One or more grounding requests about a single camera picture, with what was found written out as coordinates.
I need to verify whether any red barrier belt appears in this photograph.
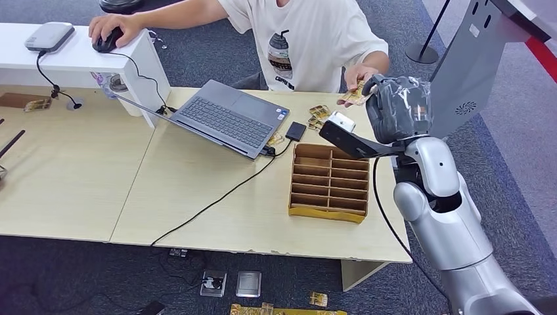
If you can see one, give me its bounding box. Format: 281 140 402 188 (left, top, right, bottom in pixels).
524 37 557 83

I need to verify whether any brown flat board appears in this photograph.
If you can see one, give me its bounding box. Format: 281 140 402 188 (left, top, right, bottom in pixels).
0 92 51 110

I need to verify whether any person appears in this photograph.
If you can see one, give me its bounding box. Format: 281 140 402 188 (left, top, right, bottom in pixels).
88 0 390 109

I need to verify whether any person's right hand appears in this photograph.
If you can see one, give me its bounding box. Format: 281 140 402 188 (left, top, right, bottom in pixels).
88 13 143 49

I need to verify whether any wooden slotted card holder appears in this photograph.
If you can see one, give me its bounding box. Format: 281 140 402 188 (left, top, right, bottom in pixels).
288 142 370 224

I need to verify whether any person's left hand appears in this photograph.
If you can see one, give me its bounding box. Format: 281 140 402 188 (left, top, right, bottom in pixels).
337 64 380 108

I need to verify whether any printed plastic sheet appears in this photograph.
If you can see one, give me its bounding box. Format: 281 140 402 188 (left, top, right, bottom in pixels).
90 72 110 101

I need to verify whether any long black laptop cable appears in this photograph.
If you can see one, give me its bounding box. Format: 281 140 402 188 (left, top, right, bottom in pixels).
150 140 293 247

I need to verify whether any black device cable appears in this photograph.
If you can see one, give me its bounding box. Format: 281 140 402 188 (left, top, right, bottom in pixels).
35 51 83 110

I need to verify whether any grey flat box device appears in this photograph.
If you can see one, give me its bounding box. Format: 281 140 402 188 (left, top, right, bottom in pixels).
24 22 76 54

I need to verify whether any black object on floor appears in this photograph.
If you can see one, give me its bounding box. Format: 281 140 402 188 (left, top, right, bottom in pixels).
138 301 168 315

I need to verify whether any gold patterned strip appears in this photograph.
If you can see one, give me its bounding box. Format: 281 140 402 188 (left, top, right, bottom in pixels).
229 303 348 315

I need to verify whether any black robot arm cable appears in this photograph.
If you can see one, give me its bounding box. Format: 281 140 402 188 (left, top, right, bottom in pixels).
372 156 453 305

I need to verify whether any silver floor plate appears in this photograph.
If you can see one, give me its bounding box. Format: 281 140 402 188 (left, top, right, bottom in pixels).
235 270 262 299

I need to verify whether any black rod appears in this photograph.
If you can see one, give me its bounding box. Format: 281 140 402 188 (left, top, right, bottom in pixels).
0 129 26 159

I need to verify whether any silver floor socket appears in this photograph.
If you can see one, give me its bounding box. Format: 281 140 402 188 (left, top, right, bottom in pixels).
199 270 227 298

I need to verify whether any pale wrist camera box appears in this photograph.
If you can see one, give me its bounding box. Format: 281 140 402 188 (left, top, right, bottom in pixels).
327 110 357 134

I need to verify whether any black computer mouse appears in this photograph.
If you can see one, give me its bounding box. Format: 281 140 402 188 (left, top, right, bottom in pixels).
92 27 123 54

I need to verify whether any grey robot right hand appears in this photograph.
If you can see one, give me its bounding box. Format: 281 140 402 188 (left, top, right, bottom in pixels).
362 73 432 145

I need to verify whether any grey kiosk stand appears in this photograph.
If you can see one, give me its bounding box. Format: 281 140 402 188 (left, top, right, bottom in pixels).
428 0 557 140

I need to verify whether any purple lanyard with keys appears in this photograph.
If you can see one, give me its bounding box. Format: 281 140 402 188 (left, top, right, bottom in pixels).
146 29 167 50

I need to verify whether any black mouse cable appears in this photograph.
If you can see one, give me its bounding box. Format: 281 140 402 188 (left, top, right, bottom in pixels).
106 51 177 116

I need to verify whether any white desk shelf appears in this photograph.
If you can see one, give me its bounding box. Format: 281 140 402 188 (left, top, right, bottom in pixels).
0 22 171 130

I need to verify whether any grey laptop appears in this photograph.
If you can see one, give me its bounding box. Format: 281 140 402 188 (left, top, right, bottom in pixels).
114 79 290 160

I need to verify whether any pale wooden table leg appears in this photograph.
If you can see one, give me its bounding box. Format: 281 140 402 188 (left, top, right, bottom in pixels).
340 260 390 292

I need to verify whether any black stanchion pole with base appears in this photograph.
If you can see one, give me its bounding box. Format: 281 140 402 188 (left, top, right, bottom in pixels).
405 0 452 65

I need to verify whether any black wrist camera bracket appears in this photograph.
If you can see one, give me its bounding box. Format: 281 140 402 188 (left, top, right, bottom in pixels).
319 120 408 159

